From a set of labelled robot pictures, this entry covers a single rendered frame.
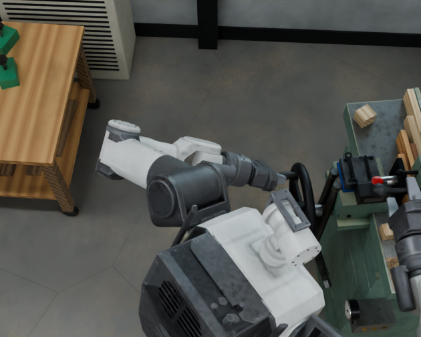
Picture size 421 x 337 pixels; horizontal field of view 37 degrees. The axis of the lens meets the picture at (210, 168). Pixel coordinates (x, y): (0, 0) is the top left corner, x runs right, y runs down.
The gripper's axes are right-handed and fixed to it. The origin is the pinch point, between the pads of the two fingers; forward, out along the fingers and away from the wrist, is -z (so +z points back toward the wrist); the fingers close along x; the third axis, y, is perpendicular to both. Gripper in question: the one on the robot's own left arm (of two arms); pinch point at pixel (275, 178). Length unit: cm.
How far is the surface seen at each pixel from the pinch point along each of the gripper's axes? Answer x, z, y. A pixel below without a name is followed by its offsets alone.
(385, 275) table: 29.6, -23.7, -10.4
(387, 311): 20, -42, -28
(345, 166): 11.6, -11.5, 11.3
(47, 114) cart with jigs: -87, 46, -24
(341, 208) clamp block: 16.0, -12.5, 0.9
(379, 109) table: -7.3, -31.2, 25.5
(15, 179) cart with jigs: -106, 46, -60
